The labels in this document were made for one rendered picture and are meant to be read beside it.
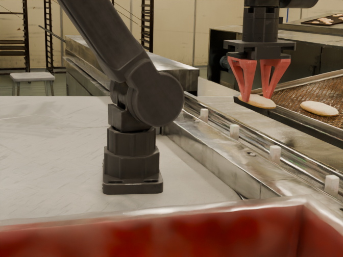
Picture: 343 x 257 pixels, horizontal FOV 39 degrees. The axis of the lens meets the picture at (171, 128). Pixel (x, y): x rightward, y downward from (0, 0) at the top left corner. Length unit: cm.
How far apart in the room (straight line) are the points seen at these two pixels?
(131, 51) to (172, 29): 753
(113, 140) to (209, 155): 17
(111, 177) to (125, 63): 17
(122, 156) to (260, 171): 20
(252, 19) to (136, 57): 21
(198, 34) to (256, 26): 759
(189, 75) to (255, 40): 49
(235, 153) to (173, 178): 10
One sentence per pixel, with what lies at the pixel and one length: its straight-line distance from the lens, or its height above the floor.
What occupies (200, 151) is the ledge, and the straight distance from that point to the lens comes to 81.
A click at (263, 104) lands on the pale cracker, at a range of 79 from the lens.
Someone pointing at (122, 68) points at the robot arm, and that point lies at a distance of 66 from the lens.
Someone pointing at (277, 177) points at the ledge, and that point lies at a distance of 66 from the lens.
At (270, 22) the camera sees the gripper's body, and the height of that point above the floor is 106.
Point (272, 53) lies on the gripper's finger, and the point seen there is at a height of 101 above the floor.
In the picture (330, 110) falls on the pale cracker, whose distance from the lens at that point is 90.
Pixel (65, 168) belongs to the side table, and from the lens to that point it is 80.
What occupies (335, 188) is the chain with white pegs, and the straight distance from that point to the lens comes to 67.
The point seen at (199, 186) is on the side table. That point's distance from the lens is 72.
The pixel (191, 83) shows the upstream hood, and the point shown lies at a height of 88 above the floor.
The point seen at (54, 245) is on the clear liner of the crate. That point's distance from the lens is 38.
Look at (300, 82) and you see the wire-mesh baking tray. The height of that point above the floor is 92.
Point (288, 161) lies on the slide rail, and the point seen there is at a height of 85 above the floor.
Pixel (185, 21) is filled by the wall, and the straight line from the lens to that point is 827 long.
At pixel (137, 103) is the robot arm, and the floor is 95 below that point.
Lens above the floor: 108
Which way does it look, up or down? 14 degrees down
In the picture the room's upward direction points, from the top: 2 degrees clockwise
